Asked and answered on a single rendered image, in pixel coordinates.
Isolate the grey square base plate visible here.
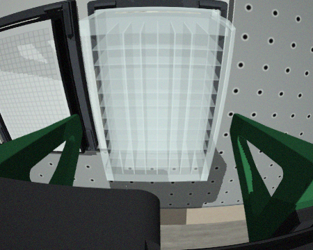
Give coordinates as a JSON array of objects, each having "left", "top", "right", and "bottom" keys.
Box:
[{"left": 73, "top": 0, "right": 313, "bottom": 209}]

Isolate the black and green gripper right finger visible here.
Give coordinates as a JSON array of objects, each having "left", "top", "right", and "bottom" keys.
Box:
[{"left": 230, "top": 113, "right": 313, "bottom": 242}]

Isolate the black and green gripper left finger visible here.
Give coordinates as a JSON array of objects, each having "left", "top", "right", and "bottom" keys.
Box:
[{"left": 0, "top": 114, "right": 83, "bottom": 186}]

